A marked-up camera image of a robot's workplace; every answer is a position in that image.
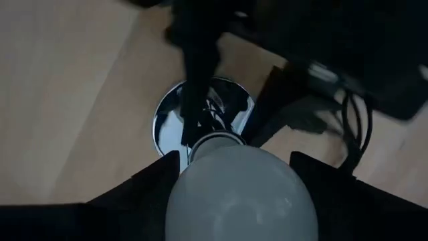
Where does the black lamp power cord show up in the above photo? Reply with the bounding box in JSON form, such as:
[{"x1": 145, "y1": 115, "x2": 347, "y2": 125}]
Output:
[{"x1": 334, "y1": 88, "x2": 375, "y2": 175}]

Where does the white lightbulb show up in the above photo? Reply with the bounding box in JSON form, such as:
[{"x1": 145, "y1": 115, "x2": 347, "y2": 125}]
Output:
[{"x1": 165, "y1": 135, "x2": 320, "y2": 241}]

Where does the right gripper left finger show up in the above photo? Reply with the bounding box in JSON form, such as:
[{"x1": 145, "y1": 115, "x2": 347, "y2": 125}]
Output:
[{"x1": 86, "y1": 150, "x2": 181, "y2": 241}]

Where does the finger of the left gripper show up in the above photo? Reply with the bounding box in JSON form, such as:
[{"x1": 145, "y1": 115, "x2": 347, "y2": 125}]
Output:
[
  {"x1": 240, "y1": 65, "x2": 312, "y2": 148},
  {"x1": 165, "y1": 0, "x2": 235, "y2": 148}
]

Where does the chrome lamp socket base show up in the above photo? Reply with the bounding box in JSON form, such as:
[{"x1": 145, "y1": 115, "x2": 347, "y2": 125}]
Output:
[{"x1": 152, "y1": 76, "x2": 257, "y2": 165}]

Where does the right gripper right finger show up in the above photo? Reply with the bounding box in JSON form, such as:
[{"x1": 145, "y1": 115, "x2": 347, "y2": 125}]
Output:
[{"x1": 290, "y1": 152, "x2": 415, "y2": 241}]

